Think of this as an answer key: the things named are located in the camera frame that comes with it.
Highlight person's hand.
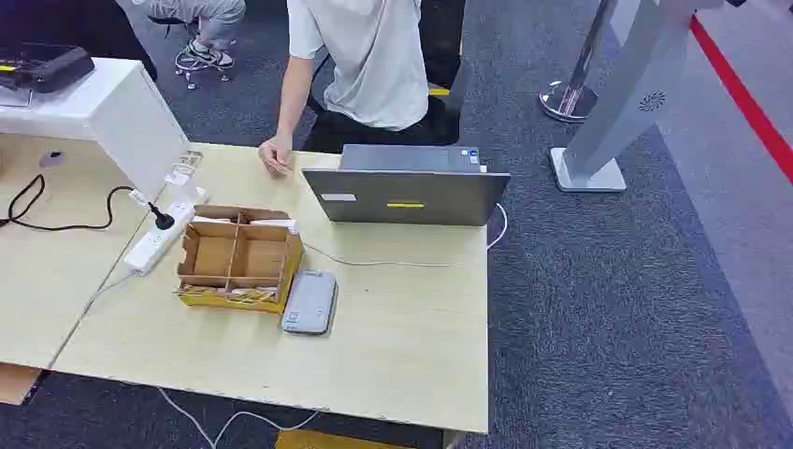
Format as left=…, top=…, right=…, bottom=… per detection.
left=258, top=134, right=295, bottom=177

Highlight yellow box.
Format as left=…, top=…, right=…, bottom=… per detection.
left=274, top=428, right=411, bottom=449

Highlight black case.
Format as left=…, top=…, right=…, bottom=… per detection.
left=0, top=43, right=96, bottom=94

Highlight seated person's legs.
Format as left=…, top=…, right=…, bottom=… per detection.
left=131, top=0, right=247, bottom=71

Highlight clear plastic wrapper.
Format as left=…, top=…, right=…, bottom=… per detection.
left=165, top=150, right=205, bottom=188

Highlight silver kiosk stand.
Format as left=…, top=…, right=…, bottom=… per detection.
left=549, top=0, right=725, bottom=194

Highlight grey laptop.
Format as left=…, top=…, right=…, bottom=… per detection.
left=301, top=144, right=512, bottom=228

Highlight red floor tape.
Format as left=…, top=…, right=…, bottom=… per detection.
left=689, top=14, right=793, bottom=185

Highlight white cards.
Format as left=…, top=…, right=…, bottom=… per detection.
left=193, top=214, right=300, bottom=236

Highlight white cable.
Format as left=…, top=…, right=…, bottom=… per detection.
left=301, top=202, right=510, bottom=269

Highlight white cabinet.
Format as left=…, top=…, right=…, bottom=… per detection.
left=0, top=57, right=191, bottom=201

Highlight white power strip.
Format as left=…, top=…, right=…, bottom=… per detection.
left=123, top=197, right=198, bottom=275

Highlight black power cable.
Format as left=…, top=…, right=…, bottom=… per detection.
left=0, top=174, right=177, bottom=233

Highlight grey card reader device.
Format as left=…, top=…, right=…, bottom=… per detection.
left=281, top=269, right=339, bottom=337

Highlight wooden card box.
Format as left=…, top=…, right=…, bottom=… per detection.
left=176, top=205, right=304, bottom=315

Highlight person in white shirt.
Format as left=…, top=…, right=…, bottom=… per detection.
left=258, top=0, right=467, bottom=177

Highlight black office chair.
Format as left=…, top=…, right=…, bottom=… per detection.
left=147, top=16, right=238, bottom=92

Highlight chrome stanchion post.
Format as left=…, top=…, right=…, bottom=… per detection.
left=539, top=0, right=618, bottom=123

